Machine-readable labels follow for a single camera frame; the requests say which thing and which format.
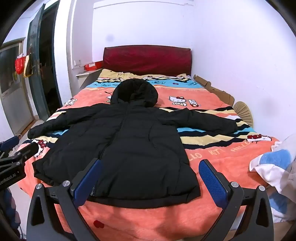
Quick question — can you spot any white and blue cloth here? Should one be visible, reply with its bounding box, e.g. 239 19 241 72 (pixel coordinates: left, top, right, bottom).
249 134 296 223

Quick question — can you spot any brown hanging bag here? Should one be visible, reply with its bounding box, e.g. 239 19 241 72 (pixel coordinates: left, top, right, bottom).
23 52 34 77

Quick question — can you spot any grey metal door panel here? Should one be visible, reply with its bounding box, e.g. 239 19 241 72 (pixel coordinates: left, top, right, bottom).
0 38 35 137

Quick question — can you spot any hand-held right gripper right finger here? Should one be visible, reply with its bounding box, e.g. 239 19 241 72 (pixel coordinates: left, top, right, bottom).
198 159 274 241

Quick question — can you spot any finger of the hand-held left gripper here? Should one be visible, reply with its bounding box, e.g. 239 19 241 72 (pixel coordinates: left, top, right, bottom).
0 136 20 153
16 142 39 162

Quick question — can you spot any white bedside table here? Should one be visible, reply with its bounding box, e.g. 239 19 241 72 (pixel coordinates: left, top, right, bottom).
76 68 103 91

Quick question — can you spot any red bed headboard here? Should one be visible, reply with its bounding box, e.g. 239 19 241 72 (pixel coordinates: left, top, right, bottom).
102 45 192 77

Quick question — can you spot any red cardboard box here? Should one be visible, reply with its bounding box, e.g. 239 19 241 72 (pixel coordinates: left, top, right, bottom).
84 61 103 71

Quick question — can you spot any flattened cardboard sheet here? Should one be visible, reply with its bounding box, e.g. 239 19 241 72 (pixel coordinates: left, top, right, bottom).
193 74 235 106

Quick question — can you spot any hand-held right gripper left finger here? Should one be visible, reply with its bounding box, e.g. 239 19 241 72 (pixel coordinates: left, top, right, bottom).
26 159 103 241

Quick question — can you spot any black hooded jacket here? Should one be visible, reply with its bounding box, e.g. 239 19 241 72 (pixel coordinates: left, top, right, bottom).
27 78 238 202

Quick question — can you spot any person's left forearm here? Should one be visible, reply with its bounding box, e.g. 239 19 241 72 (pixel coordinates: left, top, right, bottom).
0 188 20 237

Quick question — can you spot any printed cartoon blanket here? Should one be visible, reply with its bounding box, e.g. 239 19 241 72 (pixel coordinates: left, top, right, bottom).
17 69 280 241

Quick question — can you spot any red hanging bag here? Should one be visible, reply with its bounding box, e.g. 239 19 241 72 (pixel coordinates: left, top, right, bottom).
14 54 27 75

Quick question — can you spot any green door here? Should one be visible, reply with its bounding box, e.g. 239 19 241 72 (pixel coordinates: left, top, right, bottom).
26 3 58 122

